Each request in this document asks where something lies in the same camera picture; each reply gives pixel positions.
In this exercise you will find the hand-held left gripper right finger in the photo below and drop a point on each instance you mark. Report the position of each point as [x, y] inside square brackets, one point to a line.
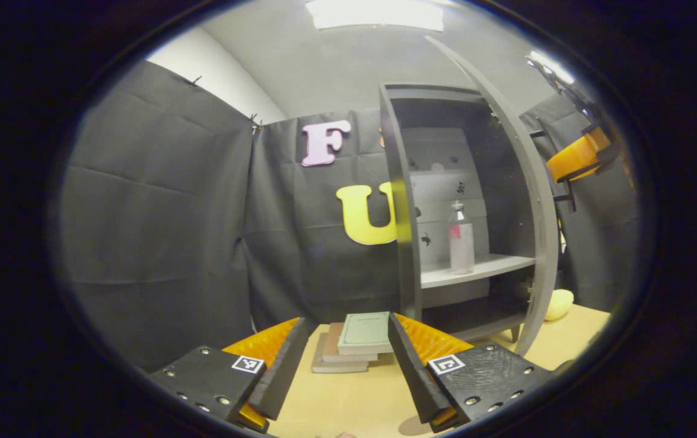
[412, 371]

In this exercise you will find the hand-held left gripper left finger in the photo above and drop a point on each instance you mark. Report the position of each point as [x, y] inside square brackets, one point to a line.
[284, 371]

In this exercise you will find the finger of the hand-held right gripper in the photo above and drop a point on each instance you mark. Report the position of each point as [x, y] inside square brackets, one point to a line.
[576, 155]

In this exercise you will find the grey cabinet door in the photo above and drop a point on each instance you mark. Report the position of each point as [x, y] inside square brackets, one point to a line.
[537, 213]

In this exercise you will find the dark grey cabinet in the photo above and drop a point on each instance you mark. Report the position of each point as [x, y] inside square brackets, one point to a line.
[406, 255]

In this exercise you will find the clear plastic bottle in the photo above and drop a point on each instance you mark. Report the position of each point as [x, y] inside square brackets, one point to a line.
[461, 243]

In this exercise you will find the white cabinet shelf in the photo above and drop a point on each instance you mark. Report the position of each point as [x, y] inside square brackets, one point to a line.
[476, 267]

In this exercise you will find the small ceiling light strip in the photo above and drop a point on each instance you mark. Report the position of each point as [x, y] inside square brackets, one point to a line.
[558, 68]

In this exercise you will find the brown book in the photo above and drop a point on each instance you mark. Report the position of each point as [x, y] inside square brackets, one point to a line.
[339, 367]
[331, 347]

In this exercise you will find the green book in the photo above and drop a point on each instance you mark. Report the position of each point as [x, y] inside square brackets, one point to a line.
[365, 331]

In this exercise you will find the yellow round bun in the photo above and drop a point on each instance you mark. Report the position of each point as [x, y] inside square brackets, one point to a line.
[558, 304]

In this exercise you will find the black backdrop cloth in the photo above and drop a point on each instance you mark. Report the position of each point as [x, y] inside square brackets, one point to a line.
[160, 213]

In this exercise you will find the large ceiling light panel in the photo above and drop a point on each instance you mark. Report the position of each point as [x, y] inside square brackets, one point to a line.
[376, 15]

